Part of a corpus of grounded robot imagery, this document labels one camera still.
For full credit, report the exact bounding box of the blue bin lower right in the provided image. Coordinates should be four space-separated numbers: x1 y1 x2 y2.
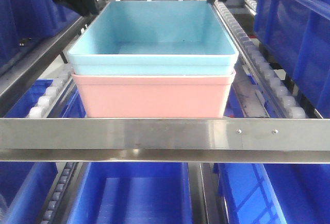
213 163 329 223

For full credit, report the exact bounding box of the blue bin on lower shelf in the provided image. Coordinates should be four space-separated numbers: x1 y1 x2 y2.
67 162 193 223

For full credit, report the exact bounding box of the blue bin lower left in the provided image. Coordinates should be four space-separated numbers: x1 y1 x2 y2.
1 162 58 223

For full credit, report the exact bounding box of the pink plastic box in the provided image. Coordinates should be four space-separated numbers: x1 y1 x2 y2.
72 72 236 118

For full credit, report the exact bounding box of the blue bin at left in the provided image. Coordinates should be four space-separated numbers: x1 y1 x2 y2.
1 0 79 74

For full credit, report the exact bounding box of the white roller conveyor track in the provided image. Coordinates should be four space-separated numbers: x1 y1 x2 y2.
212 1 307 119

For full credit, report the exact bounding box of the blue bin at right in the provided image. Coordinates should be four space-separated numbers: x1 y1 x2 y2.
254 0 329 117

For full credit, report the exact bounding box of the stainless steel shelf rack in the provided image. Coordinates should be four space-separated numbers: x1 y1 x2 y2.
0 0 330 224

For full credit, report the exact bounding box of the light blue plastic box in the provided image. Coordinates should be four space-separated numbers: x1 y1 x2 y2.
68 1 238 76

